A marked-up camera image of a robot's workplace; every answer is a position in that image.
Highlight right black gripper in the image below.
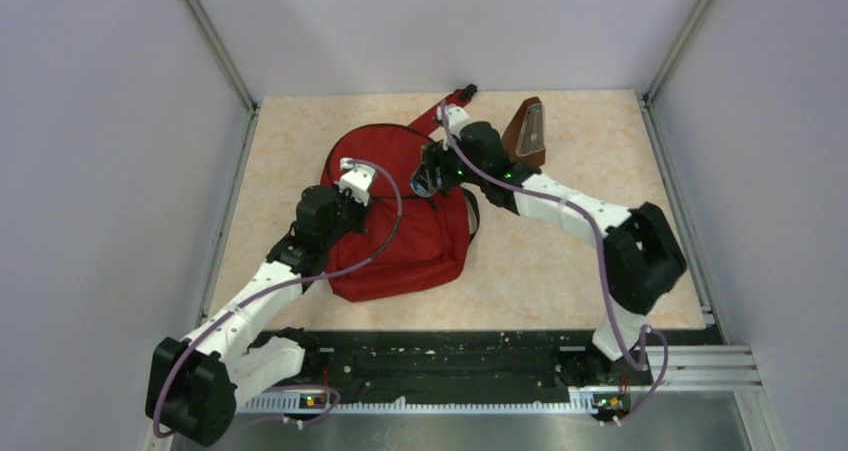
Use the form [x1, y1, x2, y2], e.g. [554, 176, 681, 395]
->
[414, 133, 487, 194]

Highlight red student backpack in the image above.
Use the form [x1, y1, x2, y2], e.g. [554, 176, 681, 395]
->
[320, 107, 480, 302]

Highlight round blue patterned tin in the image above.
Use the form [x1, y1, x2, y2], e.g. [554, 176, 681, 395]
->
[410, 173, 432, 198]

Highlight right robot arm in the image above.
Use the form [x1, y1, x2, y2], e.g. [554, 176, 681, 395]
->
[410, 121, 688, 383]

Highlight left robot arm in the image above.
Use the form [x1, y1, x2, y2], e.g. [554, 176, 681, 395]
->
[145, 181, 370, 446]

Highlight brown wooden metronome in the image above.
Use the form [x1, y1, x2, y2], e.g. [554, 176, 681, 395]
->
[501, 96, 546, 168]

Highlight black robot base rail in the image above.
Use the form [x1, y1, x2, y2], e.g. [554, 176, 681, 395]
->
[238, 327, 727, 406]

